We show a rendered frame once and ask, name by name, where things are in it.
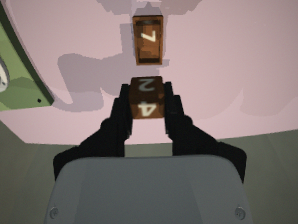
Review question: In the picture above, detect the brown wooden number cube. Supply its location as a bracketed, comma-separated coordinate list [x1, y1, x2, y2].
[128, 76, 165, 120]
[136, 20, 160, 47]

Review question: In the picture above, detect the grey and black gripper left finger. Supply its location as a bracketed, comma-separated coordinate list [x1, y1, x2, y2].
[53, 84, 133, 181]

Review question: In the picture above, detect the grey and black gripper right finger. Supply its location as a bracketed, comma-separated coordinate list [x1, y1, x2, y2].
[163, 81, 247, 184]

